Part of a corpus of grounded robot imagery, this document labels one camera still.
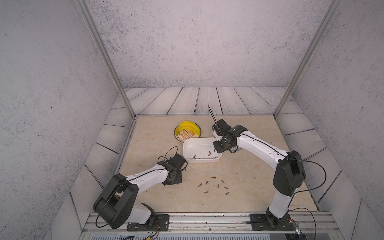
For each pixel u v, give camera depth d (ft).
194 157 3.16
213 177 2.91
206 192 2.72
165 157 2.12
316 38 2.64
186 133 3.57
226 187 2.78
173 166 2.20
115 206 1.38
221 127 2.24
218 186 2.78
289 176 1.54
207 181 2.85
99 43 2.67
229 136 2.02
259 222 2.39
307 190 2.90
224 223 2.43
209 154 3.24
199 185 2.82
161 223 2.38
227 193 2.71
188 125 3.52
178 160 2.38
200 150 3.24
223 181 2.85
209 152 3.24
